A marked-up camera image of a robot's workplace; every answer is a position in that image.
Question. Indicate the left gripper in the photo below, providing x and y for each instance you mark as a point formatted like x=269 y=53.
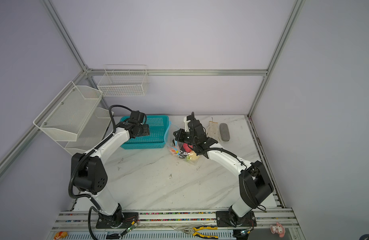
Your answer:
x=146 y=130

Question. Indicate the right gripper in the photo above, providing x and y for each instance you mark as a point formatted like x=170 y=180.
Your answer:
x=179 y=138

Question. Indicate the pink toy fruit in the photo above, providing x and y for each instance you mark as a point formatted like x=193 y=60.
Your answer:
x=187 y=148

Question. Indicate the clear zip bag blue zipper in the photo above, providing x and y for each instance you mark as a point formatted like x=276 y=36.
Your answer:
x=171 y=143

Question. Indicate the cream toy pear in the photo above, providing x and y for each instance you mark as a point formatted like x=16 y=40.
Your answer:
x=193 y=157

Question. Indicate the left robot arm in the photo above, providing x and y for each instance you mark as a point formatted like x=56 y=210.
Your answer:
x=88 y=175

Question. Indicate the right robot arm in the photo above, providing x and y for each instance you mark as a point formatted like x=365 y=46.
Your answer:
x=253 y=179

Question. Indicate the teal plastic basket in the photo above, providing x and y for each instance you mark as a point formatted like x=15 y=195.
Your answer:
x=159 y=125

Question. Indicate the white work glove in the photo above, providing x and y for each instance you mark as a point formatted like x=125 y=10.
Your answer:
x=213 y=131

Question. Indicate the white mesh shelf lower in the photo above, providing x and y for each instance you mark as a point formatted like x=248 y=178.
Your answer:
x=92 y=134

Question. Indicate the white mesh shelf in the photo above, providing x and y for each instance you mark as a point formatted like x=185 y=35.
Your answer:
x=92 y=134
x=64 y=119

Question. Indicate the grey oval stone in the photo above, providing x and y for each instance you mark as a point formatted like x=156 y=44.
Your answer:
x=224 y=132

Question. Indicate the white mesh shelf upper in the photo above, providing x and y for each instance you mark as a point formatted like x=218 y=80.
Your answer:
x=64 y=119

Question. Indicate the pink toy figure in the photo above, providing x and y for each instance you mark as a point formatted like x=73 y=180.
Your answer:
x=278 y=229

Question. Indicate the yellow toy figure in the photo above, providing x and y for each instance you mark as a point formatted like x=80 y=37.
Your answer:
x=60 y=235

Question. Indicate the white wire basket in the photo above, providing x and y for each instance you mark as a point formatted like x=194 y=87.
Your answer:
x=124 y=81

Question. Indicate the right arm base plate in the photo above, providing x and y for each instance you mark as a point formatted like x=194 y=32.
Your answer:
x=229 y=219

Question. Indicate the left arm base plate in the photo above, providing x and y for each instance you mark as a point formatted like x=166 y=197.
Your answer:
x=126 y=220

